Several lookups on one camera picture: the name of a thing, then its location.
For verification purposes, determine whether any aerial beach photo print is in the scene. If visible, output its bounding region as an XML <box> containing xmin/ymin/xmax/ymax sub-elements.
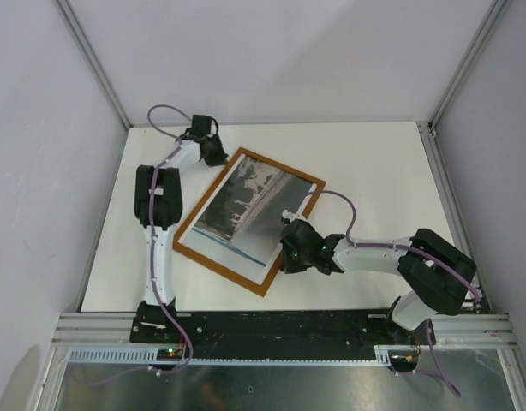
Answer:
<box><xmin>179</xmin><ymin>153</ymin><xmax>318</xmax><ymax>283</ymax></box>

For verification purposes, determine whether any wooden picture frame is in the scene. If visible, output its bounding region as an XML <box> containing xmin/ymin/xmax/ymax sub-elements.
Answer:
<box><xmin>172</xmin><ymin>146</ymin><xmax>328</xmax><ymax>299</ymax></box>

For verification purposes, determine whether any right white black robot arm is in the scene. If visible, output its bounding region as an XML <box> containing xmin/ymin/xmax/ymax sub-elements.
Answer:
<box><xmin>280</xmin><ymin>211</ymin><xmax>481</xmax><ymax>344</ymax></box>

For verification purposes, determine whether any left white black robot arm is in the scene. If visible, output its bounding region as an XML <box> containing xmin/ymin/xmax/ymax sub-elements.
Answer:
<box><xmin>134</xmin><ymin>114</ymin><xmax>228</xmax><ymax>307</ymax></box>

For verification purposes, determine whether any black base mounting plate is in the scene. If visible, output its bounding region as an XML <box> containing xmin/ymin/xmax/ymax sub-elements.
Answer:
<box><xmin>129</xmin><ymin>304</ymin><xmax>435</xmax><ymax>359</ymax></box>

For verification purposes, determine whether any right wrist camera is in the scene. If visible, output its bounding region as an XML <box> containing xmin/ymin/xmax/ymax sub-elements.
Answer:
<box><xmin>281</xmin><ymin>210</ymin><xmax>298</xmax><ymax>223</ymax></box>

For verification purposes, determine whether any grey slotted cable duct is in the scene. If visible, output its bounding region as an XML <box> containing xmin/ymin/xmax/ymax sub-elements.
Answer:
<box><xmin>65</xmin><ymin>345</ymin><xmax>392</xmax><ymax>367</ymax></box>

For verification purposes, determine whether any left aluminium corner post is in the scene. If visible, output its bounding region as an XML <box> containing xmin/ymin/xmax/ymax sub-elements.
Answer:
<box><xmin>52</xmin><ymin>0</ymin><xmax>132</xmax><ymax>131</ymax></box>

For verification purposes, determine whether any aluminium corner post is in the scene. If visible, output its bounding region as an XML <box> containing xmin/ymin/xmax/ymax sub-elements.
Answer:
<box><xmin>52</xmin><ymin>0</ymin><xmax>132</xmax><ymax>131</ymax></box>
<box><xmin>427</xmin><ymin>0</ymin><xmax>511</xmax><ymax>135</ymax></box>

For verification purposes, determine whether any aluminium front rail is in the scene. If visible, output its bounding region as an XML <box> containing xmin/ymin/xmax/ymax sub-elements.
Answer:
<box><xmin>51</xmin><ymin>313</ymin><xmax>519</xmax><ymax>349</ymax></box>

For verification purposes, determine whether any right aluminium corner post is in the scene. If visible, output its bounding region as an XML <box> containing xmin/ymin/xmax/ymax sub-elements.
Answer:
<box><xmin>427</xmin><ymin>0</ymin><xmax>511</xmax><ymax>135</ymax></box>

